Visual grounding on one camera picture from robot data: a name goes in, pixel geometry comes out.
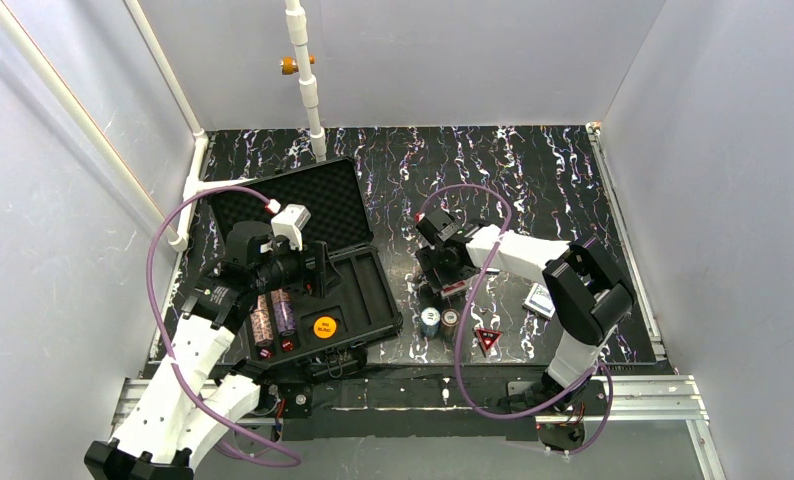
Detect red playing card deck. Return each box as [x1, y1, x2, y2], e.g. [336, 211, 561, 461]
[440, 281, 469, 298]

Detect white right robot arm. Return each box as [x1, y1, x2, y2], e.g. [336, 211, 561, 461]
[416, 208, 637, 395]

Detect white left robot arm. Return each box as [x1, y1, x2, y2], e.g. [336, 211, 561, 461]
[84, 214, 340, 479]

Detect yellow big blind button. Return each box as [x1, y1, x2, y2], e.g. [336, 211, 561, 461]
[313, 315, 338, 339]

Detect orange-purple chip stack in case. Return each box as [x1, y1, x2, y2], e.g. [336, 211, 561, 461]
[271, 289, 297, 337]

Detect blue poker chip stack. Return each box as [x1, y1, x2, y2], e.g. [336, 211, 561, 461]
[420, 307, 441, 338]

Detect white-blue chip stack in case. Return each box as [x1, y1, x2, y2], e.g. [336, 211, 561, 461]
[249, 295, 274, 347]

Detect black foam-lined poker case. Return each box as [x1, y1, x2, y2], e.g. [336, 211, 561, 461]
[196, 158, 403, 381]

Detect brown poker chip stack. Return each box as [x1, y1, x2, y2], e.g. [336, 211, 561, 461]
[439, 308, 461, 341]

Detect red triangle dealer button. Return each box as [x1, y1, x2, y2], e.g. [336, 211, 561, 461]
[474, 327, 503, 357]

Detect white pvc pole with orange knob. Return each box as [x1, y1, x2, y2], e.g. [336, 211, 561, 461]
[285, 0, 326, 162]

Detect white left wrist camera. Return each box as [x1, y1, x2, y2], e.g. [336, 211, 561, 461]
[271, 204, 311, 251]

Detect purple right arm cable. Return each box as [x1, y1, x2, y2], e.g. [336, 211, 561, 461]
[415, 184, 614, 456]

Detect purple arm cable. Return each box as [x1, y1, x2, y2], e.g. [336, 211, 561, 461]
[415, 184, 614, 456]
[145, 185, 304, 469]

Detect white pvc frame pipe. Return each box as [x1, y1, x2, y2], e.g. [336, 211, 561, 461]
[0, 1, 243, 252]

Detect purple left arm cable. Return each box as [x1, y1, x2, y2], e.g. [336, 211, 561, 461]
[145, 185, 304, 469]

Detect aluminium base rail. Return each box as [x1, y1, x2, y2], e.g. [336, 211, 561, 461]
[98, 374, 726, 480]

